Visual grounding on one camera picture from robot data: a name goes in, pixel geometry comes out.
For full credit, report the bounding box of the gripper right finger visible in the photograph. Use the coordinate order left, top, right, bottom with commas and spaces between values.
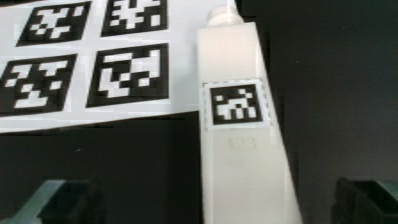
333, 178, 398, 224

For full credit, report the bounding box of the white U-shaped marker base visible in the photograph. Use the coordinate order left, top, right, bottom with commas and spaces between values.
0, 0, 237, 133

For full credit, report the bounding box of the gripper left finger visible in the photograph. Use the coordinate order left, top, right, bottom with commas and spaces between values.
6, 180, 102, 224

